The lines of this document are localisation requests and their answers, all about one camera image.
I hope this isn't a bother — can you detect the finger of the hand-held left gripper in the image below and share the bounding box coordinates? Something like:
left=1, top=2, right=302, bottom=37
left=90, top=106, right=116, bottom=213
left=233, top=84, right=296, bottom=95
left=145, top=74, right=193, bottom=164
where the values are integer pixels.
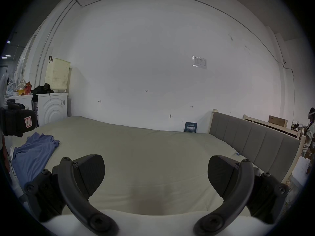
left=0, top=101, right=38, bottom=138

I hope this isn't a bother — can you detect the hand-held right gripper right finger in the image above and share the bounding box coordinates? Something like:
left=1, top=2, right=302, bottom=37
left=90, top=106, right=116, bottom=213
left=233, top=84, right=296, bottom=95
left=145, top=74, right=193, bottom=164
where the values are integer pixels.
left=193, top=156, right=289, bottom=236

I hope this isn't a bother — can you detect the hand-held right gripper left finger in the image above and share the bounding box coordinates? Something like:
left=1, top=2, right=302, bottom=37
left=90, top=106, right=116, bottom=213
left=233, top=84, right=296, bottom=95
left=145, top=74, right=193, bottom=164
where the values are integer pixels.
left=24, top=154, right=120, bottom=236

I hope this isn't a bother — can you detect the white washing machine with bags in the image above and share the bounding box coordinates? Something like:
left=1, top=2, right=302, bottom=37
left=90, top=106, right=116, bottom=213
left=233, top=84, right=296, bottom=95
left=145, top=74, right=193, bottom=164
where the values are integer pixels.
left=3, top=77, right=34, bottom=110

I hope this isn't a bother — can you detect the blue shirt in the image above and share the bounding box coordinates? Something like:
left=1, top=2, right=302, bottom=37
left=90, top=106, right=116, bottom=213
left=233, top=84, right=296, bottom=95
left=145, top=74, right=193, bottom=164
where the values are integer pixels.
left=11, top=132, right=60, bottom=182

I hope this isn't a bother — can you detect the white washing machine with basket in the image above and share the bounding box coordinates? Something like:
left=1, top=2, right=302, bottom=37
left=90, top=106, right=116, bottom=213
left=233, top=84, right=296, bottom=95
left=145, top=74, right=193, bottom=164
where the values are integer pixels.
left=31, top=56, right=71, bottom=128

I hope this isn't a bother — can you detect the grey padded headboard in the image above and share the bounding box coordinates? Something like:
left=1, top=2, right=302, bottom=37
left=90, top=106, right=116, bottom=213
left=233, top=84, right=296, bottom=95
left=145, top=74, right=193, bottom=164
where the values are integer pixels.
left=209, top=109, right=307, bottom=184

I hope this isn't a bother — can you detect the dark blue booklet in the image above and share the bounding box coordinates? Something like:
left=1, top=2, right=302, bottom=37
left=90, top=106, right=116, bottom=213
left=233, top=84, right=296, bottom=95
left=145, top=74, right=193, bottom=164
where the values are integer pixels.
left=184, top=122, right=198, bottom=133

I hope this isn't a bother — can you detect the bed with beige sheet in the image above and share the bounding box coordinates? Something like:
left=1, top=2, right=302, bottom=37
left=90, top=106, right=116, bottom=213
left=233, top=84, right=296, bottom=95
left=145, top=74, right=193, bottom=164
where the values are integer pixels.
left=10, top=116, right=291, bottom=217

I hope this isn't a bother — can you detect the wooden bed frame with carton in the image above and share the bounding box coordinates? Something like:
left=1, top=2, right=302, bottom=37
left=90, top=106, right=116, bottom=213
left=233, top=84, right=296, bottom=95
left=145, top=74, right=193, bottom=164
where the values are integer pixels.
left=243, top=114, right=304, bottom=139

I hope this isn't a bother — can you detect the paper sheet on wall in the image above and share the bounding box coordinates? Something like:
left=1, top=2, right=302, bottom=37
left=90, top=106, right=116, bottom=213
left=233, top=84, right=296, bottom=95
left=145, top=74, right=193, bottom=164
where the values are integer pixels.
left=192, top=55, right=207, bottom=70

